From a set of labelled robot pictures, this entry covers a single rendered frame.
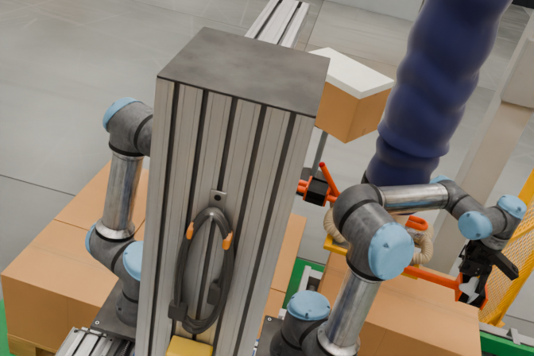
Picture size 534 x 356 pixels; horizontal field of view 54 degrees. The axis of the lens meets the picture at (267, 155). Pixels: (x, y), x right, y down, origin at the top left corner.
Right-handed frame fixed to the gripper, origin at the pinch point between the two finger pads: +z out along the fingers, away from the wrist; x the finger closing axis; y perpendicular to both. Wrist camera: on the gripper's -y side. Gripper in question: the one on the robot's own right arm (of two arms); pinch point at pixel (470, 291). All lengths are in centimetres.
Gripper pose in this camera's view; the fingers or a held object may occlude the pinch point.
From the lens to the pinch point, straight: 179.6
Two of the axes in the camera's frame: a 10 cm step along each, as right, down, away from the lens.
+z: -1.9, 8.2, 5.5
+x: -2.8, 4.9, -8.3
